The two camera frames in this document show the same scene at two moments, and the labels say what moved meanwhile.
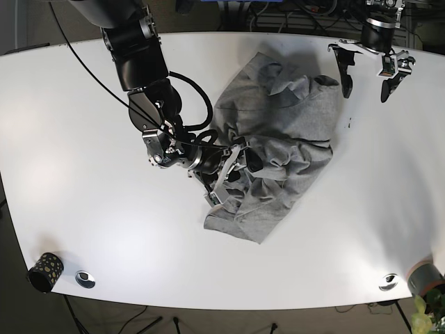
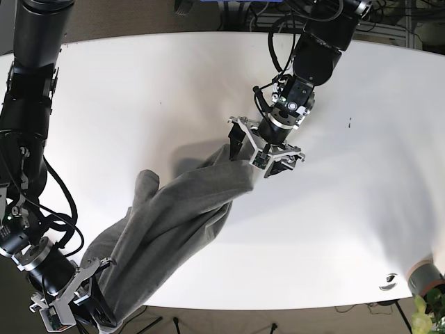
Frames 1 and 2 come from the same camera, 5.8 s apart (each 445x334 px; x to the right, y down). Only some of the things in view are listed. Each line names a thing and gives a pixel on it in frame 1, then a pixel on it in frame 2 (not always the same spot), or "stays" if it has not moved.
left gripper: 206,161 to 55,316
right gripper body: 391,64 to 263,154
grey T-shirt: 286,119 to 138,241
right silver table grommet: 389,282 stays
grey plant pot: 423,276 stays
